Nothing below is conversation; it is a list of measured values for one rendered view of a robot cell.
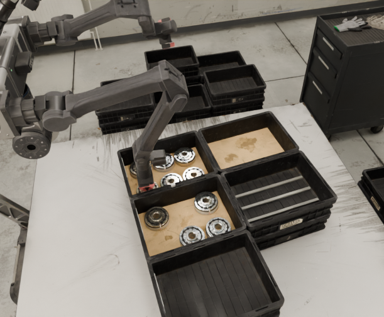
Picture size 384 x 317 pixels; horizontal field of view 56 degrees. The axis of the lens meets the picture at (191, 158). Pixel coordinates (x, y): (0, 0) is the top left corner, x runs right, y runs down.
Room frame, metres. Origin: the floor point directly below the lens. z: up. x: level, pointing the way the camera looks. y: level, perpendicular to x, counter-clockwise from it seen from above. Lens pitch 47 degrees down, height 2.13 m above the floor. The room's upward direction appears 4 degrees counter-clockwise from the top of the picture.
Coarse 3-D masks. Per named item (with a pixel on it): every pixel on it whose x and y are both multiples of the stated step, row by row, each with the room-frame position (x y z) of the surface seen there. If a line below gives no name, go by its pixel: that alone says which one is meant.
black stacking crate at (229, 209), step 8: (192, 184) 0.99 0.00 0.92; (200, 184) 1.00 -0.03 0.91; (208, 184) 1.01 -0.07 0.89; (216, 184) 1.02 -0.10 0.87; (168, 192) 0.96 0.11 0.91; (176, 192) 0.97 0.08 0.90; (184, 192) 0.98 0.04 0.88; (192, 192) 0.99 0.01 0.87; (224, 192) 0.94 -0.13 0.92; (144, 200) 0.93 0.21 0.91; (152, 200) 0.94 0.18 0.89; (160, 200) 0.95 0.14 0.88; (168, 200) 0.96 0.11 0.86; (176, 200) 0.97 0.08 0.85; (184, 200) 0.98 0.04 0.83; (224, 200) 0.93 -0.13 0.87; (136, 208) 0.92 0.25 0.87; (144, 208) 0.93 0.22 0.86; (232, 208) 0.86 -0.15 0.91; (232, 216) 0.85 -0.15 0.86; (240, 224) 0.78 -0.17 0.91
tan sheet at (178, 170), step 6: (198, 156) 1.24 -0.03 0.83; (150, 162) 1.22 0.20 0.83; (198, 162) 1.20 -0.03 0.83; (126, 168) 1.19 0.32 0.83; (174, 168) 1.17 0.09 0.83; (180, 168) 1.17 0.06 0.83; (186, 168) 1.16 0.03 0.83; (204, 168) 1.16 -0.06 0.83; (156, 174) 1.14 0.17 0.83; (162, 174) 1.13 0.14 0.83; (180, 174) 1.13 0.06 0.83; (132, 180) 1.11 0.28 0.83; (156, 180) 1.10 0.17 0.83; (132, 186) 1.07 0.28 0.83; (132, 192) 1.04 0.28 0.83
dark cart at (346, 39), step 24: (336, 24) 2.40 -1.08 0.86; (312, 48) 2.45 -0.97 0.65; (336, 48) 2.15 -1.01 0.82; (360, 48) 2.05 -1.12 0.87; (312, 72) 2.40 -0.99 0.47; (336, 72) 2.09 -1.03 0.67; (360, 72) 2.06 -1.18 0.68; (312, 96) 2.32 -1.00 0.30; (336, 96) 2.04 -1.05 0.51; (360, 96) 2.07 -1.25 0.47; (336, 120) 2.05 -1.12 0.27; (360, 120) 2.08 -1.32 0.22
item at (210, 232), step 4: (212, 220) 0.84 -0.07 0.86; (216, 220) 0.84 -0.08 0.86; (220, 220) 0.84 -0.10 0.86; (224, 220) 0.84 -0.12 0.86; (208, 224) 0.82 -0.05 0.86; (212, 224) 0.82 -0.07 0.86; (224, 224) 0.82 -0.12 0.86; (228, 224) 0.82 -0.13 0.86; (208, 228) 0.80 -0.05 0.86; (224, 228) 0.80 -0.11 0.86; (228, 228) 0.80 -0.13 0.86; (208, 232) 0.78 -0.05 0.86; (212, 232) 0.78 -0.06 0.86; (224, 232) 0.78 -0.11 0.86
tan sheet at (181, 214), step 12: (216, 192) 1.01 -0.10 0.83; (180, 204) 0.95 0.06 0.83; (192, 204) 0.95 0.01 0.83; (144, 216) 0.90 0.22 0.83; (180, 216) 0.89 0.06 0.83; (192, 216) 0.89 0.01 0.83; (204, 216) 0.88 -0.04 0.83; (216, 216) 0.88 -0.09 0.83; (228, 216) 0.87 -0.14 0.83; (144, 228) 0.84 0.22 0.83; (168, 228) 0.83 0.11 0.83; (180, 228) 0.83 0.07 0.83; (204, 228) 0.82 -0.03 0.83; (156, 240) 0.78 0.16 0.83; (168, 240) 0.78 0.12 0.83; (156, 252) 0.73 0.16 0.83
